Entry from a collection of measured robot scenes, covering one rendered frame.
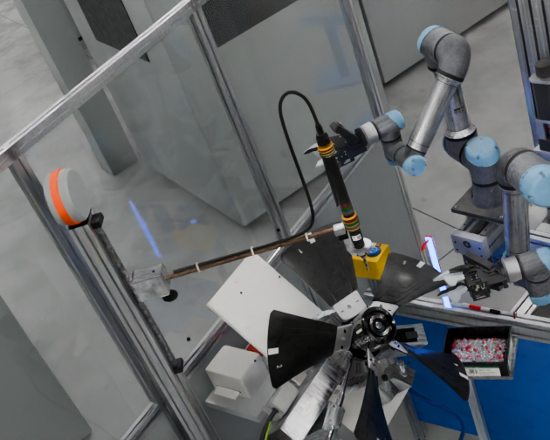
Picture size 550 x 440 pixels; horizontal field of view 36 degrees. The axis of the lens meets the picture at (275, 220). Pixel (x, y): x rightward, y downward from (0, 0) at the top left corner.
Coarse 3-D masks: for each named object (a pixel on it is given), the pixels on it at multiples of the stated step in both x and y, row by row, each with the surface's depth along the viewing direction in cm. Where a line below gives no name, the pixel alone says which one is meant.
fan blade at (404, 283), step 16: (400, 256) 276; (384, 272) 272; (400, 272) 270; (416, 272) 269; (432, 272) 270; (384, 288) 266; (400, 288) 264; (416, 288) 263; (432, 288) 264; (400, 304) 257
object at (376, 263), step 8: (384, 248) 300; (352, 256) 303; (368, 256) 299; (376, 256) 298; (384, 256) 300; (360, 264) 301; (368, 264) 298; (376, 264) 296; (384, 264) 300; (360, 272) 304; (368, 272) 302; (376, 272) 299
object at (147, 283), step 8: (160, 264) 250; (136, 272) 250; (144, 272) 249; (152, 272) 247; (160, 272) 246; (128, 280) 247; (136, 280) 247; (144, 280) 245; (152, 280) 245; (160, 280) 245; (168, 280) 251; (136, 288) 246; (144, 288) 247; (152, 288) 247; (160, 288) 247; (168, 288) 249; (136, 296) 250; (144, 296) 248; (152, 296) 248; (160, 296) 248
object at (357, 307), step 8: (352, 296) 254; (360, 296) 253; (336, 304) 255; (344, 304) 254; (352, 304) 254; (360, 304) 253; (336, 312) 255; (344, 312) 254; (352, 312) 253; (360, 312) 253; (344, 320) 254
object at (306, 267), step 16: (320, 240) 259; (336, 240) 258; (288, 256) 259; (304, 256) 258; (320, 256) 257; (336, 256) 257; (304, 272) 258; (320, 272) 257; (336, 272) 255; (352, 272) 254; (320, 288) 257; (336, 288) 255; (352, 288) 254
